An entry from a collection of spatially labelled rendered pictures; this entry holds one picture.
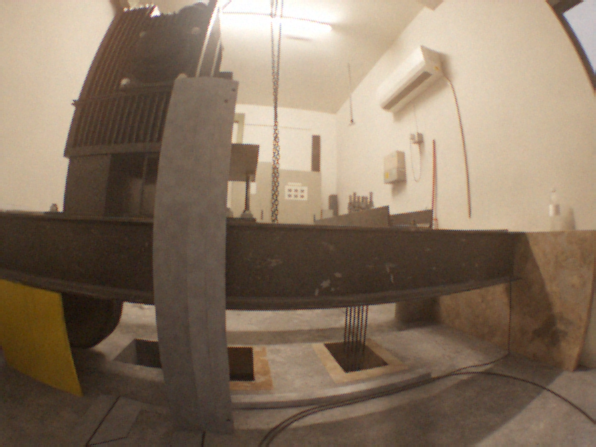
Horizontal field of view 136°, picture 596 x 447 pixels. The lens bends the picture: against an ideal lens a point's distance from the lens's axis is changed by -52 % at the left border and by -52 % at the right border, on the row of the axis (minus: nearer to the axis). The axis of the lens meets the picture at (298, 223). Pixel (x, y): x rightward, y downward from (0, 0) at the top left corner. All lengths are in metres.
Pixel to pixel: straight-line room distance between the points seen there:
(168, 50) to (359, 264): 0.96
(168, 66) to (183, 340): 0.83
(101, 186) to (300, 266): 0.71
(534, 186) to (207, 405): 1.78
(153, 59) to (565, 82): 1.89
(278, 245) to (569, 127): 1.55
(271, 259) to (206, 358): 0.35
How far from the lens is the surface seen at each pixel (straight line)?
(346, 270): 0.83
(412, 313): 1.94
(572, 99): 1.66
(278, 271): 0.78
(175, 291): 0.66
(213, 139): 0.67
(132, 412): 0.99
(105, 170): 0.92
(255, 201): 3.85
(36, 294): 1.06
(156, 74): 0.95
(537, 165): 1.65
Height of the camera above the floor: 0.63
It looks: 3 degrees up
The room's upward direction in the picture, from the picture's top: 2 degrees clockwise
